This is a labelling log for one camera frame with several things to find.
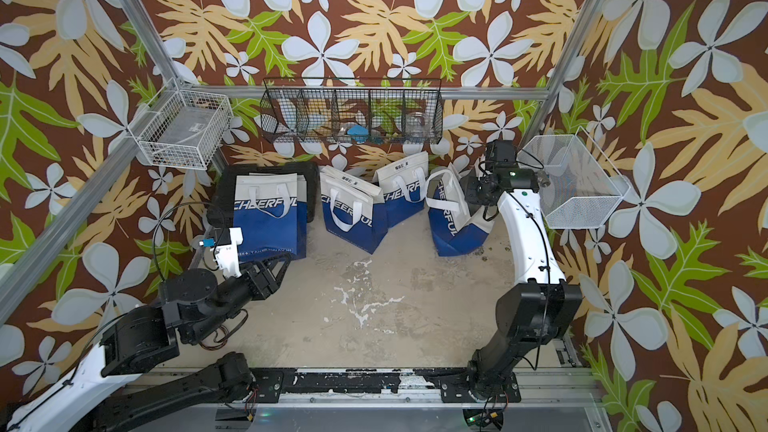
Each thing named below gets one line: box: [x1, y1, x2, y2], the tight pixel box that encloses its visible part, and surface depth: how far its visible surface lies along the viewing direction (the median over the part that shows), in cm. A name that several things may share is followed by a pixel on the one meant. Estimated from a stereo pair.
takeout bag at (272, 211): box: [234, 173, 308, 263], surface depth 92 cm
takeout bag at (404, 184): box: [372, 151, 429, 228], surface depth 95 cm
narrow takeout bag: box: [320, 165, 388, 255], surface depth 87 cm
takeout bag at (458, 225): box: [425, 163, 495, 257], surface depth 86 cm
